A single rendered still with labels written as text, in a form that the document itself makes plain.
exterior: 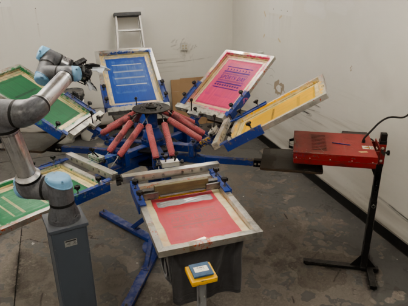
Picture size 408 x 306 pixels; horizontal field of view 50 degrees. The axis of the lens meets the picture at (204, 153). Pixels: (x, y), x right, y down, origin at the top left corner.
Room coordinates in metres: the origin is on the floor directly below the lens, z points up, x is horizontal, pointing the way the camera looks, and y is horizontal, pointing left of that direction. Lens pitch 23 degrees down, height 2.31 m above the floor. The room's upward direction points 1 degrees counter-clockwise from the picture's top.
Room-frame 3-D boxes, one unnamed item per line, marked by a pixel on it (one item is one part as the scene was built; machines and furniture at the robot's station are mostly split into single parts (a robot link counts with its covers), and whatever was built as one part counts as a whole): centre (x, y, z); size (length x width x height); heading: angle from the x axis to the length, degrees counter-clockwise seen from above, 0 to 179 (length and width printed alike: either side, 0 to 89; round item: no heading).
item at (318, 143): (3.01, -0.98, 1.06); 0.61 x 0.46 x 0.12; 78
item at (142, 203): (2.44, 0.42, 0.97); 0.30 x 0.05 x 0.07; 18
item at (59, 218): (1.83, 0.68, 1.25); 0.15 x 0.15 x 0.10
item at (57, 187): (1.83, 0.69, 1.37); 0.13 x 0.12 x 0.14; 81
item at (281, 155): (3.16, -0.24, 0.91); 1.34 x 0.40 x 0.08; 78
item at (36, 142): (3.44, 1.07, 0.91); 1.34 x 0.40 x 0.08; 78
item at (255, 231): (2.30, 0.08, 0.97); 0.79 x 0.58 x 0.04; 18
